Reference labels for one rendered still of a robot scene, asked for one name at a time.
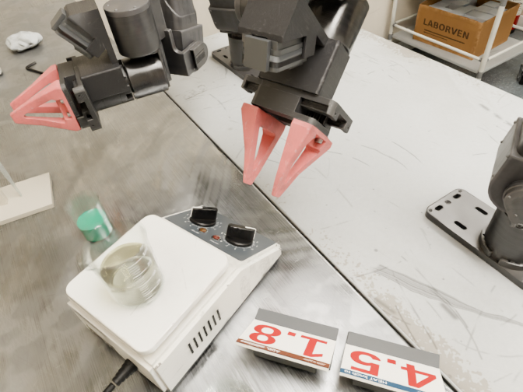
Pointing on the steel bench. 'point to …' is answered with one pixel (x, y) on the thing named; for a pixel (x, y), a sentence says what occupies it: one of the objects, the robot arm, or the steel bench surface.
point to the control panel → (221, 236)
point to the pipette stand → (18, 204)
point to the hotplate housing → (190, 323)
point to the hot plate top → (179, 281)
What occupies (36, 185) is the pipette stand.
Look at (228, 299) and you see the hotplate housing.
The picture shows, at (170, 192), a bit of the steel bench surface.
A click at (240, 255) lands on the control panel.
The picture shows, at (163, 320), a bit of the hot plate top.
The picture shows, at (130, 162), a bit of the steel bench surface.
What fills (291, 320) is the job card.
